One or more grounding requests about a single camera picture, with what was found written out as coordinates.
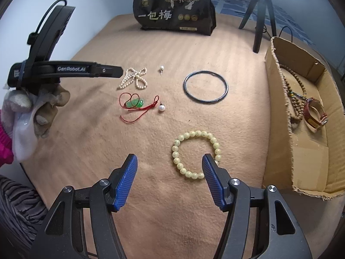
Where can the dark bangle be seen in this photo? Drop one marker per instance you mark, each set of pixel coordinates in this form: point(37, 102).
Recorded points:
point(184, 86)

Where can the black tripod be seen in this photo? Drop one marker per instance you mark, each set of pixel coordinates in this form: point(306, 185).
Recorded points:
point(260, 19)

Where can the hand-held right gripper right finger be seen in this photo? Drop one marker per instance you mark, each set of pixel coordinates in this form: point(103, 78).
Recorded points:
point(213, 180)

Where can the blue patterned bedsheet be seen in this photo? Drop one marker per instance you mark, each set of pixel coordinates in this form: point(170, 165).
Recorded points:
point(231, 2)

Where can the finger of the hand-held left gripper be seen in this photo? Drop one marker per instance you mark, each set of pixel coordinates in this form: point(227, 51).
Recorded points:
point(89, 69)

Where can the cardboard box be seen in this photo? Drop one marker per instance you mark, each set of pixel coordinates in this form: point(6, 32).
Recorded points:
point(310, 162)

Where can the person's striped pants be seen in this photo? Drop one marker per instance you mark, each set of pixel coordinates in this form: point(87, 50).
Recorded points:
point(18, 202)

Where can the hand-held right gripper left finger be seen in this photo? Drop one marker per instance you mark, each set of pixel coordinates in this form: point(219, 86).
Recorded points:
point(125, 183)

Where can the large pearl earring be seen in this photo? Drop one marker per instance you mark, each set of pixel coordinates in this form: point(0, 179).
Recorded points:
point(162, 108)

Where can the tan blanket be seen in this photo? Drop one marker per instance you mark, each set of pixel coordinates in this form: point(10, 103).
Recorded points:
point(151, 140)

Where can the small pearl earring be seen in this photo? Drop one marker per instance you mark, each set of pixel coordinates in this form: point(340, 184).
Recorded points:
point(162, 67)

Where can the black snack bag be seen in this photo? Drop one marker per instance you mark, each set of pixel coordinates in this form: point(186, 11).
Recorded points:
point(172, 8)

